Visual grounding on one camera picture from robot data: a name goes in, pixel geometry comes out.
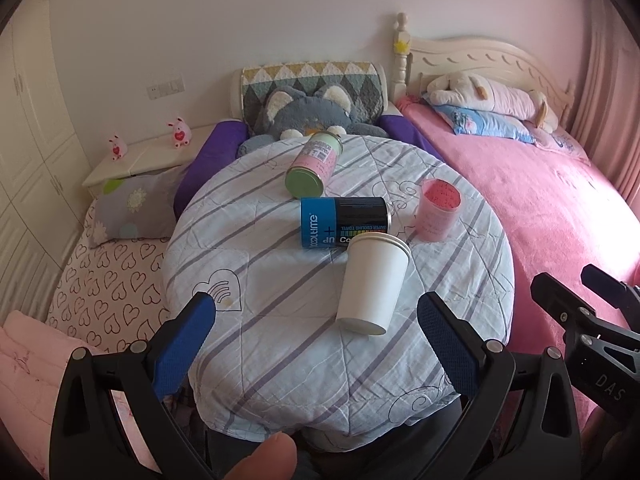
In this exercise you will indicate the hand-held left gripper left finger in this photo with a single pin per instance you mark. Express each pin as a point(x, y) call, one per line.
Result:
point(179, 347)

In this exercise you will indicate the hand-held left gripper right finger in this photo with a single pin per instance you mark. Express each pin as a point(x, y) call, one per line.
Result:
point(448, 347)

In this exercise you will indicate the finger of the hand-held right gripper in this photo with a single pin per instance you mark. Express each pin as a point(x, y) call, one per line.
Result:
point(560, 300)
point(602, 277)

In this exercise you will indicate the white paper cup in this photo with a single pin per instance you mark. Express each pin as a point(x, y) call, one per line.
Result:
point(371, 280)

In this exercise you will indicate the pink plastic cup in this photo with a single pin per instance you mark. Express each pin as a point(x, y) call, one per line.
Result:
point(436, 220)

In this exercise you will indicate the person's left hand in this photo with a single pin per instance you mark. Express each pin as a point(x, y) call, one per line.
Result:
point(262, 457)

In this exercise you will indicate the pink bed blanket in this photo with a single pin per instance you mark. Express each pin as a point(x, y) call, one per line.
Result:
point(540, 210)

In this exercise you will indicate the heart print bed sheet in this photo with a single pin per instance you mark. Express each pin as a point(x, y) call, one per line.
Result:
point(107, 285)

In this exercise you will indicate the striped cloth covered round table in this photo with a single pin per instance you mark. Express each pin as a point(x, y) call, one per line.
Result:
point(270, 285)

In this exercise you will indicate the pink print pillow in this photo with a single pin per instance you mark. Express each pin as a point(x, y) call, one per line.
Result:
point(562, 142)

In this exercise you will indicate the dark cloth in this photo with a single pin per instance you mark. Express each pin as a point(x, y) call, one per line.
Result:
point(350, 452)

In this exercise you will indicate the grey flower print pillow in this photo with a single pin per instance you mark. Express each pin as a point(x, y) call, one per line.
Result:
point(132, 210)

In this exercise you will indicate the light pink folded quilt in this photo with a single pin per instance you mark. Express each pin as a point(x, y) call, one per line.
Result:
point(30, 375)

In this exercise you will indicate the blue and black can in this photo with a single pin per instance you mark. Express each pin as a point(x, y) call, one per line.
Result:
point(340, 221)

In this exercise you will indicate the purple bed bumper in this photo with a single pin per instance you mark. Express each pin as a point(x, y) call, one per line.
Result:
point(407, 132)
point(207, 160)

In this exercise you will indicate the white nightstand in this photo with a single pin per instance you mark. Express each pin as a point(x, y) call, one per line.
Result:
point(150, 160)

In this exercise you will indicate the pink curtain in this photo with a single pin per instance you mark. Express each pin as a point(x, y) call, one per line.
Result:
point(610, 85)

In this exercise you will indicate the blue print pillow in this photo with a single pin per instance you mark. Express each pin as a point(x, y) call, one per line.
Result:
point(480, 122)

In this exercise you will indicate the pink bunny figurine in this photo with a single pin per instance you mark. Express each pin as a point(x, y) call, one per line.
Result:
point(117, 148)
point(179, 133)

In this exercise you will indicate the white and pink plush toy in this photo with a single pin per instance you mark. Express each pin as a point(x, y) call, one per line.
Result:
point(485, 95)

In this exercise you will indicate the pink and green can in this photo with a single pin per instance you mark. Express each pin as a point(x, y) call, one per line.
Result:
point(315, 162)

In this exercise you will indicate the white wardrobe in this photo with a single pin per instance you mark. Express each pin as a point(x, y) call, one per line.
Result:
point(30, 170)

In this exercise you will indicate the white carved bed headboard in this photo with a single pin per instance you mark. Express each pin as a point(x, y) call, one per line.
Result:
point(480, 60)

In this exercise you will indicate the grey plush toy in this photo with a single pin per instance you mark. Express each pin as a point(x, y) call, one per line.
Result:
point(300, 110)

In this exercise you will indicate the diamond pattern quilted cover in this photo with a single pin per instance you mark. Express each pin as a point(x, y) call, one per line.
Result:
point(361, 85)

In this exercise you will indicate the yellow flower decoration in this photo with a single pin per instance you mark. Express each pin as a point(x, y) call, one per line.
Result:
point(401, 46)

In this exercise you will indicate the white wall switch panel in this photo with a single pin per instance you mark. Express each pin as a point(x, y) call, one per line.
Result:
point(165, 88)

